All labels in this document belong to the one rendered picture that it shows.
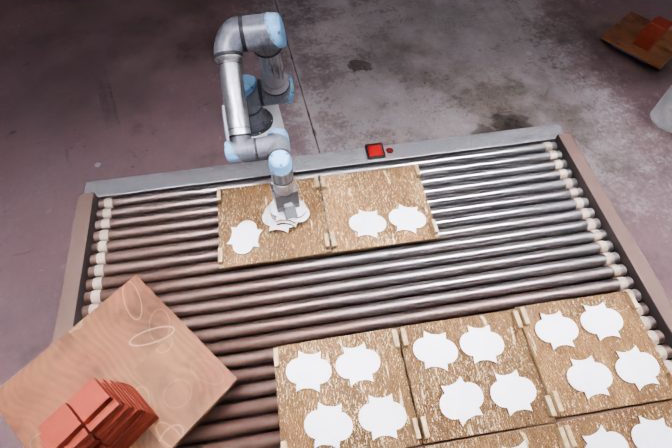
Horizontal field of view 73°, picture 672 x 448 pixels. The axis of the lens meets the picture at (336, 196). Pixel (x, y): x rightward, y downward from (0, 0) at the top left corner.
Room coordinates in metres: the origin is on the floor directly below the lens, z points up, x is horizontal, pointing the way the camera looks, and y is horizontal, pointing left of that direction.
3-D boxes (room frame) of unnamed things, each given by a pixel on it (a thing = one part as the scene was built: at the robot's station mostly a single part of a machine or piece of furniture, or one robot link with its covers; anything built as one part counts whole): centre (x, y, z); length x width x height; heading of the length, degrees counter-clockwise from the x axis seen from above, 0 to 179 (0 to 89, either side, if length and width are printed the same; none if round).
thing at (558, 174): (0.99, -0.03, 0.90); 1.95 x 0.05 x 0.05; 100
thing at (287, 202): (0.89, 0.18, 1.08); 0.12 x 0.09 x 0.16; 20
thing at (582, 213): (0.79, -0.07, 0.90); 1.95 x 0.05 x 0.05; 100
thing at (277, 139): (1.01, 0.22, 1.24); 0.11 x 0.11 x 0.08; 9
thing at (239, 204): (0.89, 0.25, 0.93); 0.41 x 0.35 x 0.02; 100
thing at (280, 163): (0.91, 0.18, 1.24); 0.09 x 0.08 x 0.11; 9
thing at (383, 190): (0.96, -0.16, 0.93); 0.41 x 0.35 x 0.02; 99
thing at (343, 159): (1.21, 0.00, 0.89); 2.08 x 0.08 x 0.06; 100
